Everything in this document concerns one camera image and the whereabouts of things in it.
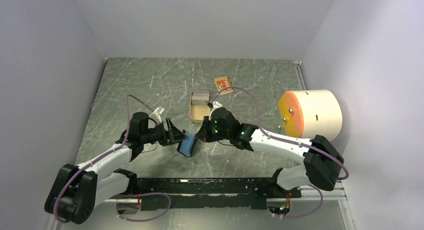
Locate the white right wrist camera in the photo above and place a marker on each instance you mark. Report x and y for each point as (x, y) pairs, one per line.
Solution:
(213, 106)

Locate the grey credit card stack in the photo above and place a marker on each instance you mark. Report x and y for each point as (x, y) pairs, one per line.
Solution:
(200, 96)

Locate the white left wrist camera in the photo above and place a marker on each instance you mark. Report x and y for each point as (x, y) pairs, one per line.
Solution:
(156, 114)

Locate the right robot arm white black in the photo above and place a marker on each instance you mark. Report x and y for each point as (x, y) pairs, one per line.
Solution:
(320, 164)

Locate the aluminium frame extrusion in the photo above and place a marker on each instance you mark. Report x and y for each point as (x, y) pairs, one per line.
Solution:
(328, 192)

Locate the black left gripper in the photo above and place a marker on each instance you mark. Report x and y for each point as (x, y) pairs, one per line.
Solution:
(176, 134)

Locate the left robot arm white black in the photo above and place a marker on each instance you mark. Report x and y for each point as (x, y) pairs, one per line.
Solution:
(78, 189)

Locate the cream cylinder orange face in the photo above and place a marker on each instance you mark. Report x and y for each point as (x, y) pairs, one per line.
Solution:
(306, 113)

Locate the black card holder wallet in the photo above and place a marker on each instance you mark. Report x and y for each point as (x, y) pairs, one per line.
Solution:
(186, 147)

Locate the beige oval tray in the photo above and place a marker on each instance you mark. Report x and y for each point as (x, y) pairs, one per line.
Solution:
(197, 113)

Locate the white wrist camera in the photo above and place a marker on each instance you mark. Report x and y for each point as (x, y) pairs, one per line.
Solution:
(213, 106)
(156, 114)

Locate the orange patterned card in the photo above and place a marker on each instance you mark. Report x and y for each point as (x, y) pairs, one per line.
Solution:
(222, 84)

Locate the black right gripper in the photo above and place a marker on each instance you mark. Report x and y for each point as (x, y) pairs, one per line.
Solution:
(203, 134)

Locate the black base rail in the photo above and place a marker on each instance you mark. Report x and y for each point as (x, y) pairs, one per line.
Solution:
(156, 203)

